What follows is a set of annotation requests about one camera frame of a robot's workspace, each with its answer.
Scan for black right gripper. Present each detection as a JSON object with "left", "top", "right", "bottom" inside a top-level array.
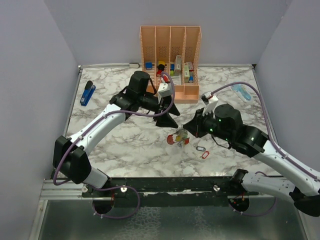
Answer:
[{"left": 183, "top": 107, "right": 233, "bottom": 143}]

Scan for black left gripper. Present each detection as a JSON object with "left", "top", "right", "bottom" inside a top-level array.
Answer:
[{"left": 138, "top": 93, "right": 181, "bottom": 129}]

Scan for metal key organizer red handle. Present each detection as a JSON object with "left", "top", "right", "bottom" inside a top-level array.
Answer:
[{"left": 166, "top": 128, "right": 190, "bottom": 148}]

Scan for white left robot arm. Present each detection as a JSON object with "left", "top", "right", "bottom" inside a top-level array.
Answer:
[{"left": 53, "top": 70, "right": 180, "bottom": 198}]

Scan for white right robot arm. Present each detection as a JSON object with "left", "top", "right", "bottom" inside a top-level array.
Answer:
[{"left": 183, "top": 104, "right": 320, "bottom": 217}]

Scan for red tag with key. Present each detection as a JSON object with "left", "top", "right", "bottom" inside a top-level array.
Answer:
[{"left": 196, "top": 151, "right": 210, "bottom": 160}]

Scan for green white box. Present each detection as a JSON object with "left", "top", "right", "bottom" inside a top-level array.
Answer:
[{"left": 183, "top": 61, "right": 194, "bottom": 84}]

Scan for peach plastic desk organizer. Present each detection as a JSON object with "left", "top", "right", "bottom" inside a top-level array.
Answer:
[{"left": 139, "top": 25, "right": 202, "bottom": 104}]

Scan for blue packaged correction tape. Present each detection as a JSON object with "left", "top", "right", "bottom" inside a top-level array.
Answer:
[{"left": 231, "top": 84, "right": 252, "bottom": 103}]

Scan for blue stapler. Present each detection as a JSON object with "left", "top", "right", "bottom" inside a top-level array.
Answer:
[{"left": 80, "top": 80, "right": 96, "bottom": 107}]

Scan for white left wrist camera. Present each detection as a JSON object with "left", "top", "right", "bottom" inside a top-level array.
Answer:
[{"left": 157, "top": 82, "right": 173, "bottom": 100}]

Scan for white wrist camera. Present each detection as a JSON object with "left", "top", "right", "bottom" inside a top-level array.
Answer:
[
  {"left": 201, "top": 91, "right": 219, "bottom": 116},
  {"left": 157, "top": 82, "right": 173, "bottom": 100}
]

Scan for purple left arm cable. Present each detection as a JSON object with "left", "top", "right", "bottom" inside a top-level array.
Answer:
[{"left": 52, "top": 71, "right": 176, "bottom": 220}]

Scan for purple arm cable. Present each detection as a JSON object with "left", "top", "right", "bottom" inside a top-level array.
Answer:
[
  {"left": 211, "top": 81, "right": 320, "bottom": 217},
  {"left": 52, "top": 71, "right": 176, "bottom": 220}
]

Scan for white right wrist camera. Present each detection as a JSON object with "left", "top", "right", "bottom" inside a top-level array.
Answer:
[{"left": 201, "top": 91, "right": 219, "bottom": 116}]

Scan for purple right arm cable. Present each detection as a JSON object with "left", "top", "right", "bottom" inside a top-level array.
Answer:
[{"left": 211, "top": 81, "right": 320, "bottom": 217}]

